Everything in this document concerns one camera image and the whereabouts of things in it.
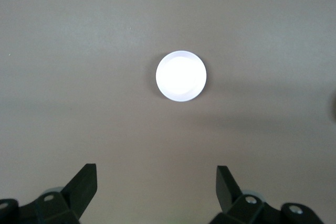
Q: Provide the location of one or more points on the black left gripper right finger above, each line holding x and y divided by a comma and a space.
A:
228, 197

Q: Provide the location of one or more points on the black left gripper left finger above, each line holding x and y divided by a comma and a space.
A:
76, 197

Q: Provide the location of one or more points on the pink bowl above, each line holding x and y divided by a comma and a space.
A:
181, 75

